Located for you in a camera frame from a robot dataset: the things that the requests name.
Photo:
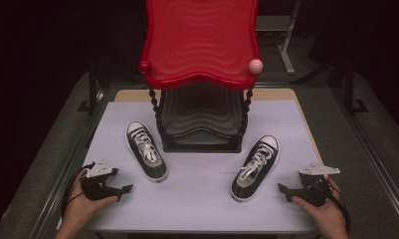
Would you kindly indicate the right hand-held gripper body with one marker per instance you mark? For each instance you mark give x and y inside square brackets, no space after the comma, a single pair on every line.
[314,192]

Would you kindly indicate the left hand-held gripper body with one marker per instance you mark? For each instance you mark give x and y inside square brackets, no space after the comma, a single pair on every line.
[94,191]

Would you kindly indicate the black canvas sneaker white laces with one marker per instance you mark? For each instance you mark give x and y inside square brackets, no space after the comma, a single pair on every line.
[250,186]
[153,166]

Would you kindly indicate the red and black shoe rack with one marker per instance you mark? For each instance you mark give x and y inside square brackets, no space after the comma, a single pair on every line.
[200,40]

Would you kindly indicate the person's left hand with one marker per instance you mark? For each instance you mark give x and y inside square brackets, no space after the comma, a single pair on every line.
[81,209]

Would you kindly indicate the person's right hand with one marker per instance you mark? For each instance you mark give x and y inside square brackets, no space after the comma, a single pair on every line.
[328,215]

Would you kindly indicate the white table mat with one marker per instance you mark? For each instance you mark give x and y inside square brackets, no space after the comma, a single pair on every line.
[200,199]

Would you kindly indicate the black metal stand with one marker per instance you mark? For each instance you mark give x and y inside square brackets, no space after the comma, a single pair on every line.
[92,93]
[349,93]

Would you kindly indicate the grey metal stand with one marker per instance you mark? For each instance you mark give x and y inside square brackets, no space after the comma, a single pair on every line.
[286,43]

